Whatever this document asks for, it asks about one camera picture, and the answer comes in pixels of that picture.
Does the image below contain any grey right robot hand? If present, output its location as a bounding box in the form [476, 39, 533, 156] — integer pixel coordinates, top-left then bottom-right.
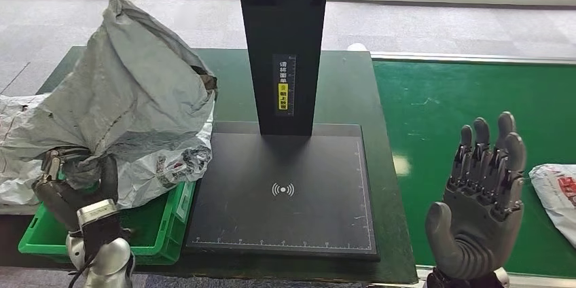
[425, 111, 527, 280]

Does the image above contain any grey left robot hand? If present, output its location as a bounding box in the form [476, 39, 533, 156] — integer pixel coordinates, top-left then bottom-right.
[33, 146, 120, 233]

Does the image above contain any white parcel bag red logo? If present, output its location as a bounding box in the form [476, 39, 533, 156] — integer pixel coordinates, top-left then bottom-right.
[528, 163, 576, 249]

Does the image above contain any white parcel bag red print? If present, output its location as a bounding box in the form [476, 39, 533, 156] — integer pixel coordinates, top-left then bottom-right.
[114, 96, 216, 209]

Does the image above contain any grey parcel bag brown print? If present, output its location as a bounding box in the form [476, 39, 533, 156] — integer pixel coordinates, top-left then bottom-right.
[12, 0, 218, 188]

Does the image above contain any white crumpled parcel bag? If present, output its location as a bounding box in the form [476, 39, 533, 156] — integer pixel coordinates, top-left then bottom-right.
[0, 93, 59, 206]

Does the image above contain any green conveyor belt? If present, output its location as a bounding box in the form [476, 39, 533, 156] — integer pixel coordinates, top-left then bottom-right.
[372, 60, 576, 279]

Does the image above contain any black inbound scanner machine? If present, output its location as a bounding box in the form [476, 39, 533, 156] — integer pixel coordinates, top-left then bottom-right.
[185, 0, 380, 261]

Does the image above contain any green plastic crate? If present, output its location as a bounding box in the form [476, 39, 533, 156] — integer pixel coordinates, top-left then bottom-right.
[18, 180, 196, 265]

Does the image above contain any dark green table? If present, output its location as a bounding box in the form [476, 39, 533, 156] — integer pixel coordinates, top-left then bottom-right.
[0, 46, 418, 285]

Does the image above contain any black and yellow label sticker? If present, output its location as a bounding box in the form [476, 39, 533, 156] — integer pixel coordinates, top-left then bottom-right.
[272, 54, 297, 118]

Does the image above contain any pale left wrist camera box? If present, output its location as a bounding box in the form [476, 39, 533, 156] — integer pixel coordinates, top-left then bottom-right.
[76, 199, 123, 255]

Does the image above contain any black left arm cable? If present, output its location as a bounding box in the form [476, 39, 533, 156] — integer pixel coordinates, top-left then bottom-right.
[67, 254, 98, 288]

